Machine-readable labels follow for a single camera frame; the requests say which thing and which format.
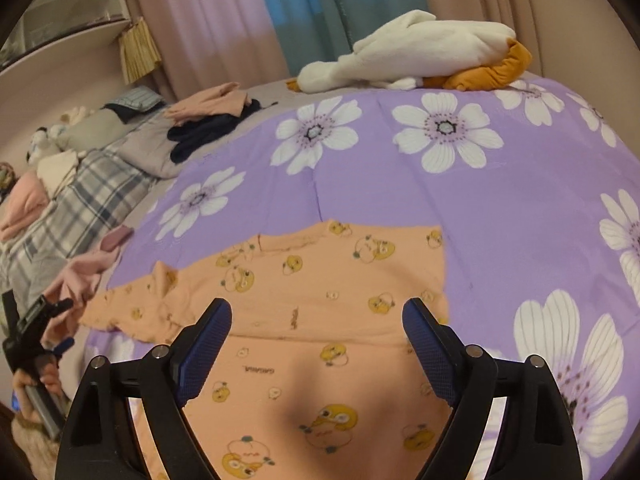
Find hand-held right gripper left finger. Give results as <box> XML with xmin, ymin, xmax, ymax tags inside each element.
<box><xmin>54</xmin><ymin>298</ymin><xmax>233</xmax><ymax>480</ymax></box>

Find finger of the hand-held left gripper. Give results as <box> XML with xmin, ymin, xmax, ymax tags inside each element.
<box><xmin>42</xmin><ymin>337</ymin><xmax>76</xmax><ymax>359</ymax></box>
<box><xmin>39</xmin><ymin>296</ymin><xmax>75</xmax><ymax>318</ymax></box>

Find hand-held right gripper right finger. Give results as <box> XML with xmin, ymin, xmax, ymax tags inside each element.
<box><xmin>402</xmin><ymin>298</ymin><xmax>583</xmax><ymax>480</ymax></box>

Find orange printed baby garment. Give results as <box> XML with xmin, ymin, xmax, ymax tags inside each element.
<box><xmin>80</xmin><ymin>219</ymin><xmax>483</xmax><ymax>480</ymax></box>

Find person's left forearm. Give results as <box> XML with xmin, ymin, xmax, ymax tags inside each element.
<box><xmin>7</xmin><ymin>410</ymin><xmax>58</xmax><ymax>471</ymax></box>

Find pink crumpled clothes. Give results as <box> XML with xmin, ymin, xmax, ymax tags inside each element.
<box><xmin>47</xmin><ymin>225</ymin><xmax>136</xmax><ymax>338</ymax></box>

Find person's left hand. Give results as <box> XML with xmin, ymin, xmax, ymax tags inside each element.
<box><xmin>12</xmin><ymin>354</ymin><xmax>66</xmax><ymax>411</ymax></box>

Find pink folded garment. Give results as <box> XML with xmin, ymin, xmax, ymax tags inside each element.
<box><xmin>0</xmin><ymin>170</ymin><xmax>52</xmax><ymax>242</ymax></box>

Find grey plaid pillow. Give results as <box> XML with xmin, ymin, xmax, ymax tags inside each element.
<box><xmin>0</xmin><ymin>147</ymin><xmax>157</xmax><ymax>311</ymax></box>

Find cream white cloth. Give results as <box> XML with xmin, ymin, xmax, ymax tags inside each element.
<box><xmin>35</xmin><ymin>152</ymin><xmax>79</xmax><ymax>196</ymax></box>

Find small plush toys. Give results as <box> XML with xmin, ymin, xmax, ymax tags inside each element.
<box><xmin>26</xmin><ymin>105</ymin><xmax>97</xmax><ymax>162</ymax></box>

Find purple floral blanket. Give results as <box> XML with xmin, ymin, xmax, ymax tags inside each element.
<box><xmin>82</xmin><ymin>80</ymin><xmax>640</xmax><ymax>480</ymax></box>

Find pale green pillow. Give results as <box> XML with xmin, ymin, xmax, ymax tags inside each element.
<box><xmin>54</xmin><ymin>106</ymin><xmax>132</xmax><ymax>152</ymax></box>

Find navy blue cloth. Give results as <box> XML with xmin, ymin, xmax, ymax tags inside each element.
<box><xmin>166</xmin><ymin>98</ymin><xmax>263</xmax><ymax>164</ymax></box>

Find blue striped pillow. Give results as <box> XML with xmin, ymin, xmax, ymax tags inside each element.
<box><xmin>102</xmin><ymin>85</ymin><xmax>169</xmax><ymax>123</ymax></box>

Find folded peach cloth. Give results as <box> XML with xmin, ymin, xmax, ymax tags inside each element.
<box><xmin>164</xmin><ymin>82</ymin><xmax>251</xmax><ymax>126</ymax></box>

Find straw coloured fringe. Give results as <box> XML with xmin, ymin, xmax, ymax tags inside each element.
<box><xmin>118</xmin><ymin>17</ymin><xmax>164</xmax><ymax>86</ymax></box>

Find white shelf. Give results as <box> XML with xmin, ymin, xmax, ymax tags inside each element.
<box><xmin>0</xmin><ymin>0</ymin><xmax>135</xmax><ymax>77</ymax></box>

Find white goose plush toy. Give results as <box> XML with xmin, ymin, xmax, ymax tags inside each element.
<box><xmin>286</xmin><ymin>9</ymin><xmax>533</xmax><ymax>93</ymax></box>

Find teal curtain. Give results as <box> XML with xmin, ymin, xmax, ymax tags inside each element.
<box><xmin>249</xmin><ymin>0</ymin><xmax>432</xmax><ymax>63</ymax></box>

